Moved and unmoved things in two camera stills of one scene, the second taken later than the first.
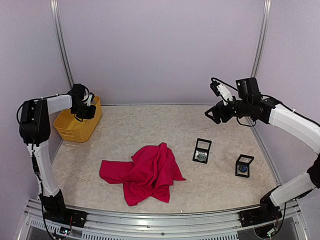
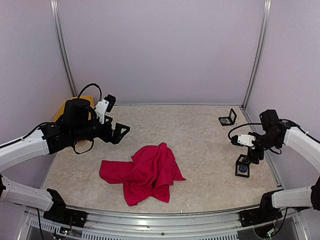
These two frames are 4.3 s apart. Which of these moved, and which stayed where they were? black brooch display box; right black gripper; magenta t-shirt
Moved: black brooch display box; right black gripper
Stayed: magenta t-shirt
